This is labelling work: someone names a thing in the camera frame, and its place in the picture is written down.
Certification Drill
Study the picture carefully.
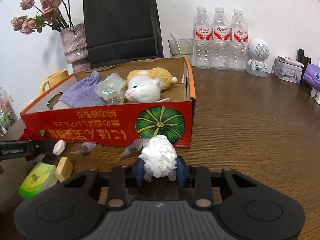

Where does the clear glass cup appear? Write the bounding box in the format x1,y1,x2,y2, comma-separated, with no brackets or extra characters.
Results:
168,34,194,59

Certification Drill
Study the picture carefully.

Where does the red orange cardboard box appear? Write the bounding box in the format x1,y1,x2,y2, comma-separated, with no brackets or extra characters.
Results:
20,58,196,147

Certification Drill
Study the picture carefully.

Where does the iridescent plastic bag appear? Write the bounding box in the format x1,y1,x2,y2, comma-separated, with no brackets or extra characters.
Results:
94,73,126,105

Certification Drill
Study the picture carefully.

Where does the dried pink rose bouquet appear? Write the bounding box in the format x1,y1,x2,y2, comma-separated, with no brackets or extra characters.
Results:
11,0,74,35

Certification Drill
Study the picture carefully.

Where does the black small box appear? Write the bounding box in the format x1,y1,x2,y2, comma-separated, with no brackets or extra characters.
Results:
296,48,311,67

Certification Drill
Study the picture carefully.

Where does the cream yellow eraser block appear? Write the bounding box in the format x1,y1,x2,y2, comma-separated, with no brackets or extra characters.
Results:
55,157,73,182

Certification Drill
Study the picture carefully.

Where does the clear crumpled candy wrapper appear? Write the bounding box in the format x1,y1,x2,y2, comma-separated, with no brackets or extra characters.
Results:
119,138,150,158

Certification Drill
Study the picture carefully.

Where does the candy wrapper with dark sweet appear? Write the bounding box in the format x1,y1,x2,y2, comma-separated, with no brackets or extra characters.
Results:
70,142,97,155

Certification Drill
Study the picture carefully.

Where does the white round plastic case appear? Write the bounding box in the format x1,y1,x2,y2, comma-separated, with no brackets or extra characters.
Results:
53,140,66,156

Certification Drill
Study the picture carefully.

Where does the middle clear water bottle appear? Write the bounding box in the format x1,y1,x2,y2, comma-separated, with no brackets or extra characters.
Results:
212,7,231,70

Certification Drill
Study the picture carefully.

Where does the lavender drawstring pouch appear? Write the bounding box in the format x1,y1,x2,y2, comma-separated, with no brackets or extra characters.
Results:
59,71,106,108

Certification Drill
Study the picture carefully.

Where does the purple tissue pack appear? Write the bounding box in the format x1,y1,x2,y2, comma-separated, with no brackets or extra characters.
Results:
303,63,320,92

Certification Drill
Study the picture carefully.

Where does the right clear water bottle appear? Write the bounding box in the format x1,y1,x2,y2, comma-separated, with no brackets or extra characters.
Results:
230,9,248,72

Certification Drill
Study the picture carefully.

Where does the yellow ceramic mug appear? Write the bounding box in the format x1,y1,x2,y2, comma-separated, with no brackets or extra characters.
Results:
39,69,69,94

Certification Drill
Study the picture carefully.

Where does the clear water bottle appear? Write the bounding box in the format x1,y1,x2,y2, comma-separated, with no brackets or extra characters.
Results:
230,9,248,72
193,6,213,69
212,7,231,70

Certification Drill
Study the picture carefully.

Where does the green tissue pack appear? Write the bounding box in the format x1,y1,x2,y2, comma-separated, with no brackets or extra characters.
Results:
18,162,58,199

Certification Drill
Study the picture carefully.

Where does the white printed tin box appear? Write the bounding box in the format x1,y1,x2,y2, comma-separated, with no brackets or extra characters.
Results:
272,56,304,84

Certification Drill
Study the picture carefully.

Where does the left clear water bottle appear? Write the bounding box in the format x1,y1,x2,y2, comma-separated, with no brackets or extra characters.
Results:
193,6,213,69

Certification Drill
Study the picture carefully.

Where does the white yellow plush toy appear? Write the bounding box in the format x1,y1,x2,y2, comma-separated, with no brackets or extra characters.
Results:
125,67,178,103

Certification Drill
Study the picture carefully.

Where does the purple textured ceramic vase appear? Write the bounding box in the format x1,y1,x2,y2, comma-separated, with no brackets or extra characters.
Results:
60,23,91,73

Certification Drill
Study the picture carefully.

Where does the white astronaut figurine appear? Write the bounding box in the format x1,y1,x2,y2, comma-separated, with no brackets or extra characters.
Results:
246,38,271,77

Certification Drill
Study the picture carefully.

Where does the white tissue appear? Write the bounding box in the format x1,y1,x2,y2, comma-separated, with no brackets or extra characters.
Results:
138,135,177,181

